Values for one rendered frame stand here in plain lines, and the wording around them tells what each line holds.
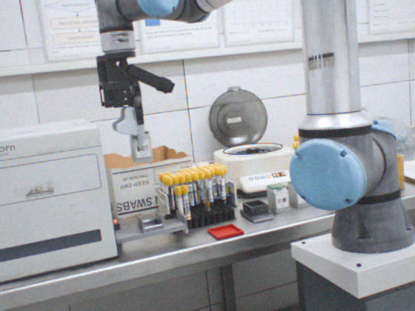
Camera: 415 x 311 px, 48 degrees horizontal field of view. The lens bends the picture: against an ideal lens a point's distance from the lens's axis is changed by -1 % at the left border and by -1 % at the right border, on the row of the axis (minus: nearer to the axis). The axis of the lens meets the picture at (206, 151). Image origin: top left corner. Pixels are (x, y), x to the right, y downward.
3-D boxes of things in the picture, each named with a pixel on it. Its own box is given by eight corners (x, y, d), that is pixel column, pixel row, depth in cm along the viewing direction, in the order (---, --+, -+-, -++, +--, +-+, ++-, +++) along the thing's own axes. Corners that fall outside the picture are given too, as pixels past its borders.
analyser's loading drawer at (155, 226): (101, 252, 104) (97, 229, 103) (96, 243, 110) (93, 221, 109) (188, 232, 111) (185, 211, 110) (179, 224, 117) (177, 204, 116)
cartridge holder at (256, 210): (253, 223, 119) (252, 209, 118) (240, 214, 127) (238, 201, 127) (273, 218, 120) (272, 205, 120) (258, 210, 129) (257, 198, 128)
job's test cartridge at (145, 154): (135, 164, 105) (132, 135, 104) (132, 161, 110) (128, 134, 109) (153, 161, 107) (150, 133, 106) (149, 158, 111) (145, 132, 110)
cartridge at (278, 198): (276, 213, 124) (274, 189, 123) (267, 209, 129) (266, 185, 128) (290, 210, 126) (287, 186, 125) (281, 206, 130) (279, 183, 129)
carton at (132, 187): (116, 221, 133) (109, 168, 130) (101, 199, 160) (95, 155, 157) (198, 204, 141) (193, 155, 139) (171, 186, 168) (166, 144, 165)
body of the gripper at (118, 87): (101, 109, 108) (94, 56, 106) (138, 104, 110) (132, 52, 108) (106, 110, 100) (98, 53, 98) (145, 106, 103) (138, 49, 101)
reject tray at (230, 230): (217, 240, 109) (217, 237, 109) (207, 232, 115) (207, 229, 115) (244, 234, 111) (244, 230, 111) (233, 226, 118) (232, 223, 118)
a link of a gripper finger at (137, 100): (133, 127, 105) (127, 89, 106) (141, 126, 106) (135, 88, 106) (137, 124, 101) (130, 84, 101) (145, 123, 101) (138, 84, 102)
